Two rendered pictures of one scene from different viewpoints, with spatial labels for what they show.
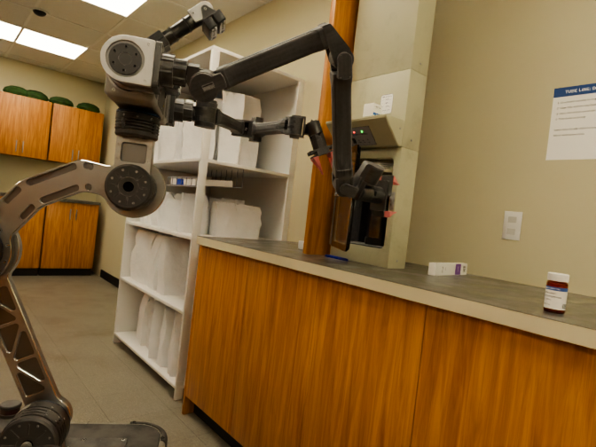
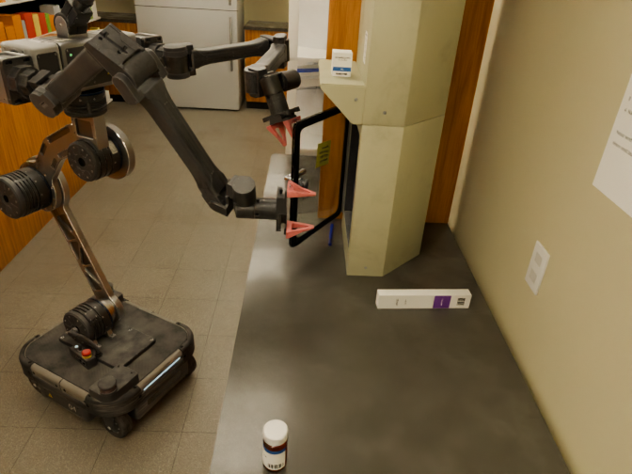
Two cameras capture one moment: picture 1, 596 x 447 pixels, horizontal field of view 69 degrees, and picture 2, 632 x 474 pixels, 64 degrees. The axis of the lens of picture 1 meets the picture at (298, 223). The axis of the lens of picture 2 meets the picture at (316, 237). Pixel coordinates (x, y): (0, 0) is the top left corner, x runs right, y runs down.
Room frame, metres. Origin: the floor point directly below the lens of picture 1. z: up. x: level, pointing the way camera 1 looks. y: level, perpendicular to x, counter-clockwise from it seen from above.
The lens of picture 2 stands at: (0.60, -1.07, 1.80)
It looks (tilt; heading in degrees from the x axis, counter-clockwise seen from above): 30 degrees down; 38
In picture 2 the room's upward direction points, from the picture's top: 4 degrees clockwise
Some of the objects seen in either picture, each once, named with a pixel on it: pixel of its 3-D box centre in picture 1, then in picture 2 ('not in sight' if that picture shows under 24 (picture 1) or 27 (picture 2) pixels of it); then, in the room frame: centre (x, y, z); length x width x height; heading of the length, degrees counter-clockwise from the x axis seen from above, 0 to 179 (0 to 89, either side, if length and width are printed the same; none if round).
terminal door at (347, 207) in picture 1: (343, 199); (320, 174); (1.75, -0.17, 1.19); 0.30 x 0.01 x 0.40; 7
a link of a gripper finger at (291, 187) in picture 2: (389, 186); (297, 197); (1.50, -0.30, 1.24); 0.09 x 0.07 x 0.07; 130
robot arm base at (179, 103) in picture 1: (181, 110); (160, 55); (1.66, 0.49, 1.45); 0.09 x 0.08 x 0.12; 12
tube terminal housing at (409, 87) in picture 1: (386, 173); (396, 138); (1.87, -0.35, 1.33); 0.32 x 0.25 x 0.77; 40
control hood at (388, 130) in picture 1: (362, 133); (338, 89); (1.75, -0.21, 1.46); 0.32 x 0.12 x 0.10; 40
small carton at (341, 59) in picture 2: (372, 112); (341, 62); (1.72, -0.24, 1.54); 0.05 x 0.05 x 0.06; 41
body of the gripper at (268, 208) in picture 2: (374, 194); (270, 209); (1.45, -0.24, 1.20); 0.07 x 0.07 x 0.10; 40
